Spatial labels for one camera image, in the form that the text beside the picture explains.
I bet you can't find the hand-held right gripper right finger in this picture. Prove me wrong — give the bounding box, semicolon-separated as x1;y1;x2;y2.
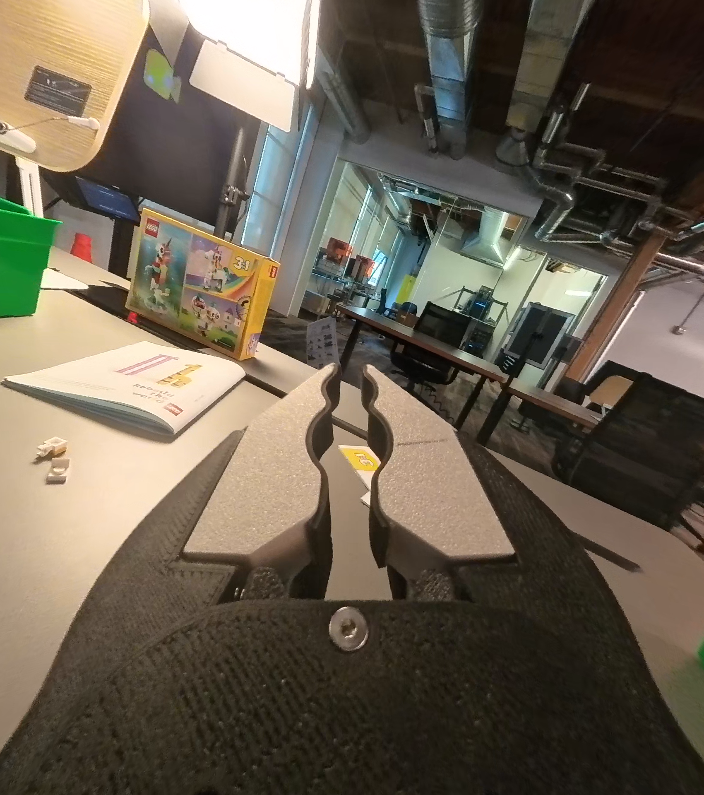
361;365;515;569

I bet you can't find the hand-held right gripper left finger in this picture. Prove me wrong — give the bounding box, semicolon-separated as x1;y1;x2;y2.
183;363;341;560

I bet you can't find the yellow lego box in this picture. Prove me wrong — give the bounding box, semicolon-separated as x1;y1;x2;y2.
125;208;281;362

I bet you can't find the colourful instruction booklet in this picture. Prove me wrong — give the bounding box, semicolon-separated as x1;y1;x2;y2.
337;443;385;509

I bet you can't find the wooden table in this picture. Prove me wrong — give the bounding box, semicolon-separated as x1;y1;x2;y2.
334;303;511;445

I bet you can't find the white sign board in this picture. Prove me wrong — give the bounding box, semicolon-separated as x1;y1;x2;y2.
304;316;340;367

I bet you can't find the white instruction booklet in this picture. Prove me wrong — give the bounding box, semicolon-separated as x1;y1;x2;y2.
2;340;247;442

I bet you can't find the black rack cabinet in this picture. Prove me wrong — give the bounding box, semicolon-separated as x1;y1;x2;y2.
504;301;577;375

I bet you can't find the black mesh office chair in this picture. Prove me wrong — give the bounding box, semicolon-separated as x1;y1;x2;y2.
550;371;704;554

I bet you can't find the black light stand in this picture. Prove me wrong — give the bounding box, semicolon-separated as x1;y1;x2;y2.
214;124;252;243

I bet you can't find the small dark monitor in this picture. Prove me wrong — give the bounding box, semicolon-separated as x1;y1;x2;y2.
72;176;140;219

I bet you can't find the dark display screen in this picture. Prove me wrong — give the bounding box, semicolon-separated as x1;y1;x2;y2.
41;25;269;232

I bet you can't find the green sticker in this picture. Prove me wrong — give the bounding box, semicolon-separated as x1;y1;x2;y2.
142;48;183;104

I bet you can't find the studio light panel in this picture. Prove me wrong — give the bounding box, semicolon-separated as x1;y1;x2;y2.
175;0;323;133

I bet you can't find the metal ventilation duct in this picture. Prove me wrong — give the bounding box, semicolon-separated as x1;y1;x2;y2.
417;0;473;159

